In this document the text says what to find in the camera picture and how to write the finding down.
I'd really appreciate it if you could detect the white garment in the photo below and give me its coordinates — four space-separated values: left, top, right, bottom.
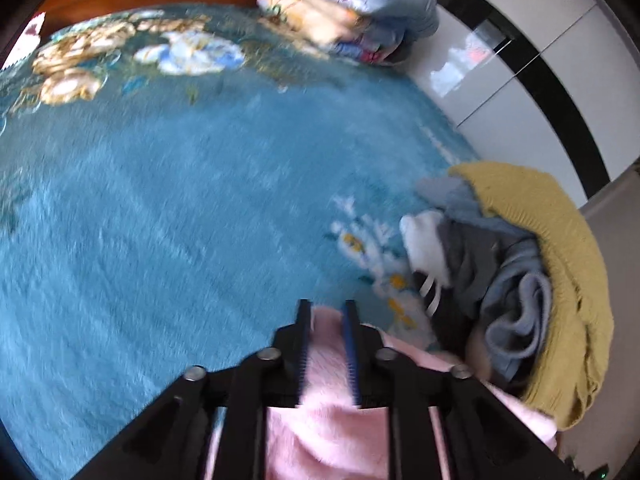
399 210 453 286

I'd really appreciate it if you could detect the white and black wardrobe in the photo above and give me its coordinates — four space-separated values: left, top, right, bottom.
400 0 640 208

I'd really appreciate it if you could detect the beige fluffy garment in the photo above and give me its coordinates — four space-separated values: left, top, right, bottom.
465 332 496 378

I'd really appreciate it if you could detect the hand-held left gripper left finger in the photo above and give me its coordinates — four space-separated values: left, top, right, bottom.
70 299 313 480

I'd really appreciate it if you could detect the folded orange floral blanket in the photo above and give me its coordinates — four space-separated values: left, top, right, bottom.
256 0 406 66

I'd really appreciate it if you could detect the blue floral bed blanket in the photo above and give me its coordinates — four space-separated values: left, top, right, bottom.
0 2 488 480

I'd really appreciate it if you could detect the dark striped garment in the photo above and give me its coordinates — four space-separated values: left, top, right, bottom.
410 270 481 356

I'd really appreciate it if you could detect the pink fleece garment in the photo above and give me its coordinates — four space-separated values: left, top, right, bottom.
202 307 558 480

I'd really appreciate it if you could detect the pink and white cloth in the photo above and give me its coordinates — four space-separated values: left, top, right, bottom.
0 12 46 71

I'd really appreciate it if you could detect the yellow knit sweater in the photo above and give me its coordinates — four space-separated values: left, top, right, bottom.
447 161 615 431

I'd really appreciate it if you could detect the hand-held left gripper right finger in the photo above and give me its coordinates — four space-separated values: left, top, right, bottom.
341 300 583 480

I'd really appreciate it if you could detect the dark grey garment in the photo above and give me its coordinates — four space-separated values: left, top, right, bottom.
435 220 506 311

